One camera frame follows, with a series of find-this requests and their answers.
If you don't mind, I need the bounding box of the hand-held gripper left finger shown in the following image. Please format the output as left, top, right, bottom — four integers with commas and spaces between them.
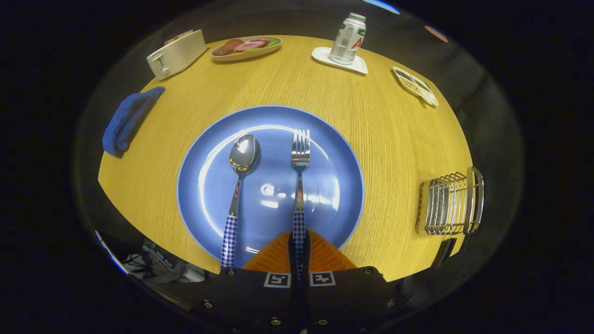
148, 231, 300, 334

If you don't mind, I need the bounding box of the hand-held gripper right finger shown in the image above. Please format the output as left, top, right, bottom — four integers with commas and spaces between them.
299, 230, 409, 334

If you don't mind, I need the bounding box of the spoon with checked handle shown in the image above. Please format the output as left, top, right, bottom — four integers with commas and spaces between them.
220, 134, 261, 270

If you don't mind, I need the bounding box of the fork with checked handle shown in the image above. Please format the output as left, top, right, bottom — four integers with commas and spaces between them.
291, 128, 311, 279

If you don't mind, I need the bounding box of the blue round plate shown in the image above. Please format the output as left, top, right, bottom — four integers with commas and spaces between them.
176, 105, 365, 270

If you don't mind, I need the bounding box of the white slanted bar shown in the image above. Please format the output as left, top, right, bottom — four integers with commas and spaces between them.
95, 231, 129, 275

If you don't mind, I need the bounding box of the white divided bean tray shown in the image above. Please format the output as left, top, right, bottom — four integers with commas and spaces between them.
393, 66, 439, 108

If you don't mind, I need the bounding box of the blue folded cloth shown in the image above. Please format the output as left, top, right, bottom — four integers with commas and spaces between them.
102, 86, 166, 157

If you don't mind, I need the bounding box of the white square coaster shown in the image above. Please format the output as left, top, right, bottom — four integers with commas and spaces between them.
311, 46, 368, 75

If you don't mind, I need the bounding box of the white oval food plate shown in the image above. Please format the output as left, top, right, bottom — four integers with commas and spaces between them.
210, 36, 283, 62

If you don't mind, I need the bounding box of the brown meat slice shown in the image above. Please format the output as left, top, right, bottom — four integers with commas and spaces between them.
213, 39, 244, 56

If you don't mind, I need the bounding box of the pink ham slice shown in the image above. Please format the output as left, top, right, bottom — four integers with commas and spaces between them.
236, 39, 270, 51

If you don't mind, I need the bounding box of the white drink bottle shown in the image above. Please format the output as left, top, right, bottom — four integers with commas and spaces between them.
329, 13, 367, 65

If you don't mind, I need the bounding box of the white toaster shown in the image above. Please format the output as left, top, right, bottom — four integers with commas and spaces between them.
146, 29, 208, 80

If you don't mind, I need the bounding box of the grey equipment with cables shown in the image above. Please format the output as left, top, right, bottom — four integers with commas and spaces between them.
123, 239, 207, 283

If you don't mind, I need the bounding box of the metal wire cutlery rack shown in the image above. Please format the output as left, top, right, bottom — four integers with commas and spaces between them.
415, 166, 484, 236

